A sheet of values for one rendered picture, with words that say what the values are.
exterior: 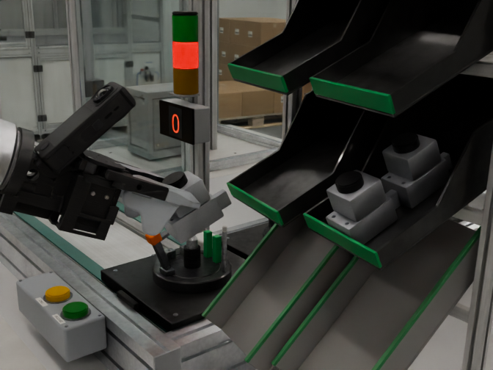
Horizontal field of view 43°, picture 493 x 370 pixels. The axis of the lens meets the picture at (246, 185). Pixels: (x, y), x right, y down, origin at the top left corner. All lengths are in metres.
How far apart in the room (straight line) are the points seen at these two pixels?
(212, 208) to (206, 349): 0.31
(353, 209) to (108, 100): 0.28
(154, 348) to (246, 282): 0.16
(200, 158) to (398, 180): 0.64
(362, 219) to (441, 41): 0.22
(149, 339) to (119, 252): 0.42
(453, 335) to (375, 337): 0.46
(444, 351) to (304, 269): 0.39
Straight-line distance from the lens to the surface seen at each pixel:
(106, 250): 1.39
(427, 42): 0.75
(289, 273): 0.90
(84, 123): 0.66
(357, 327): 0.81
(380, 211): 0.70
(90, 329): 1.04
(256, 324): 0.89
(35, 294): 1.13
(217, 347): 1.00
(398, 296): 0.80
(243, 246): 1.25
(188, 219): 0.74
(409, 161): 0.70
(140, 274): 1.14
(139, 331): 1.01
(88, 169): 0.67
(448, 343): 1.21
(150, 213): 0.70
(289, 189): 0.82
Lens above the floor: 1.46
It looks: 18 degrees down
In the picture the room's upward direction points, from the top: 1 degrees clockwise
